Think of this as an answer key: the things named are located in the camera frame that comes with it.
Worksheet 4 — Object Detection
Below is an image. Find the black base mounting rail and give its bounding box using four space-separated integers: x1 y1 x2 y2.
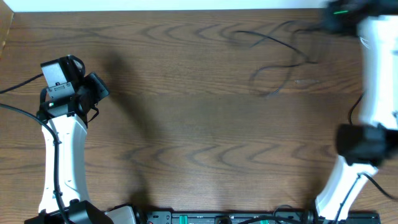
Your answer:
138 210 382 224

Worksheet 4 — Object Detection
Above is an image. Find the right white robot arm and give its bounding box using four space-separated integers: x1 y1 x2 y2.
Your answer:
302 1 397 223

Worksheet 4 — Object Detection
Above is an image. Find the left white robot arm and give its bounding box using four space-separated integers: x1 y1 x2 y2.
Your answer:
26 73 136 223

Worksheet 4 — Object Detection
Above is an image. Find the thin black USB cable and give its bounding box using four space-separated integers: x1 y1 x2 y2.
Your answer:
233 20 327 99

